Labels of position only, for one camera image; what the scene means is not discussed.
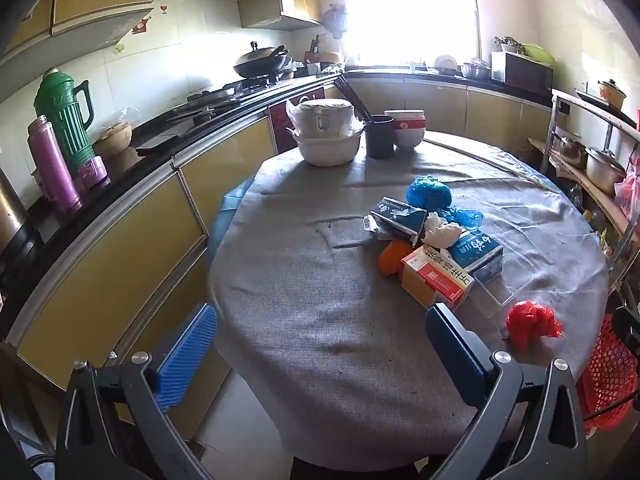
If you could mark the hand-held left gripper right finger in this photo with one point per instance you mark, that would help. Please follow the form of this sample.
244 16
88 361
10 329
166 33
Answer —
455 350

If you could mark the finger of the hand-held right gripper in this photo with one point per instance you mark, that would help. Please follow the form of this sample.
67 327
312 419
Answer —
627 330

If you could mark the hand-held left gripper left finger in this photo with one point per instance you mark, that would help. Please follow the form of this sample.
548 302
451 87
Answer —
185 355

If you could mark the red plastic basket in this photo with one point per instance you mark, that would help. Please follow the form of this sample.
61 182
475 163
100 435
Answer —
605 380

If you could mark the torn blue carton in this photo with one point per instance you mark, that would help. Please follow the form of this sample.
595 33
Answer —
475 250

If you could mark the white blue box with barcode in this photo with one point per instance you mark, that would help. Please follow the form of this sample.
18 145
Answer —
395 217

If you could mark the blue plastic bag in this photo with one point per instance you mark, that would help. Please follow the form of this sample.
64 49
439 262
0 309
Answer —
425 192

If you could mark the orange white medicine box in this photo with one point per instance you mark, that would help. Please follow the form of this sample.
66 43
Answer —
435 280

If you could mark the clear plastic tray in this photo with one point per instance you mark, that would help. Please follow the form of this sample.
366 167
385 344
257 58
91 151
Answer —
500 292

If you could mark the red plastic bag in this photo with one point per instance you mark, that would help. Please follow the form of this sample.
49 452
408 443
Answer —
530 325

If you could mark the orange wrapper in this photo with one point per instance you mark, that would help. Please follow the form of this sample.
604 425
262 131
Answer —
392 257

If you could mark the crumpled white tissue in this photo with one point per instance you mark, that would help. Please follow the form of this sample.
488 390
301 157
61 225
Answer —
440 232

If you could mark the pink plastic bag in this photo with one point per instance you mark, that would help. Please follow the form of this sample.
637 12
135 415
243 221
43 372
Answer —
629 195

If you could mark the grey tablecloth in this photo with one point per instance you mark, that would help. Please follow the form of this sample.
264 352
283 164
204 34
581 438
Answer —
325 310

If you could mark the large steel pot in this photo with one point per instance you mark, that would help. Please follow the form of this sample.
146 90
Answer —
605 170

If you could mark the small steel pot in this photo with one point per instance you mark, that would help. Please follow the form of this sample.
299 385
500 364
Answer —
572 152

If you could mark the purple cup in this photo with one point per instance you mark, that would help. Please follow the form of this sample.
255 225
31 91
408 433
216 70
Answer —
95 172

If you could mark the metal kitchen rack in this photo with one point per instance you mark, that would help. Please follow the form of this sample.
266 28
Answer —
590 112

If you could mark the stacked white red bowls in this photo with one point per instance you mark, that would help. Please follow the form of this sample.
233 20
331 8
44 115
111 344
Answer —
406 132

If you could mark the black cup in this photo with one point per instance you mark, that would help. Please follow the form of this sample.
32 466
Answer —
380 137

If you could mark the metal electric kettle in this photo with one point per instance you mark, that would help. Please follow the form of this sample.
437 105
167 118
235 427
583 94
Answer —
10 210

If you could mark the brown bowl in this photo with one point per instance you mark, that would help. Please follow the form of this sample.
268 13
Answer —
114 139

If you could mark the purple thermos flask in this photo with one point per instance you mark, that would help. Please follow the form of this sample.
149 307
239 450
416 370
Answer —
50 165

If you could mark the yellow enamel pot with lid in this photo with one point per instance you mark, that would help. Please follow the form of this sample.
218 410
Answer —
612 94

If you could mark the dark red appliance door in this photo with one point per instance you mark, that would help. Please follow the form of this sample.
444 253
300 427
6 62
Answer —
280 120

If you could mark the gas stove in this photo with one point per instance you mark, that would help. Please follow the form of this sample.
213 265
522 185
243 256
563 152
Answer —
215 97

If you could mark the green thermos jug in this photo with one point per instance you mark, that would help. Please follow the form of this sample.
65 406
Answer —
65 120

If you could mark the plastic wrapped white pot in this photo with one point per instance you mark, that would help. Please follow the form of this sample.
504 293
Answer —
322 117

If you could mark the dark chopsticks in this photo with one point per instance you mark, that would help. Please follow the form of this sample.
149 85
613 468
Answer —
352 97

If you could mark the black microwave oven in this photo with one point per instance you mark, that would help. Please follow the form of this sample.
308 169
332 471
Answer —
522 74

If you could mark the steel mixing bowls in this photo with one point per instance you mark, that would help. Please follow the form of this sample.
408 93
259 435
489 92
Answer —
475 70

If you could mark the white dishes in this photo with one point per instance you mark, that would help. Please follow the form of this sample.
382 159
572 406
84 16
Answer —
445 64

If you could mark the green plastic basin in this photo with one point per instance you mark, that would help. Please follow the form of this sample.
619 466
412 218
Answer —
539 54

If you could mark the black wok with lid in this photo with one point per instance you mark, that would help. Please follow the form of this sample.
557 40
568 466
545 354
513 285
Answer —
260 62

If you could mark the small potted plant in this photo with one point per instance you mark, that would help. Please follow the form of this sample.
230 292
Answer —
507 42

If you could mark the knife block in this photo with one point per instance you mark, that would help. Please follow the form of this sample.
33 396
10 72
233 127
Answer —
313 52

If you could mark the bright window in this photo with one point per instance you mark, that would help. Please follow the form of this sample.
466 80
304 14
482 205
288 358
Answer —
410 10

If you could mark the small wall fan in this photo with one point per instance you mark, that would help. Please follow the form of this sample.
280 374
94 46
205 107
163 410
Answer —
336 21

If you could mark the small yellow wall cabinet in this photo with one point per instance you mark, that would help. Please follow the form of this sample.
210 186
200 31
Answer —
270 2

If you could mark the large yellow wall cabinet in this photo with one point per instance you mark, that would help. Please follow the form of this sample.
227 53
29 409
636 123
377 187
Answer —
90 0

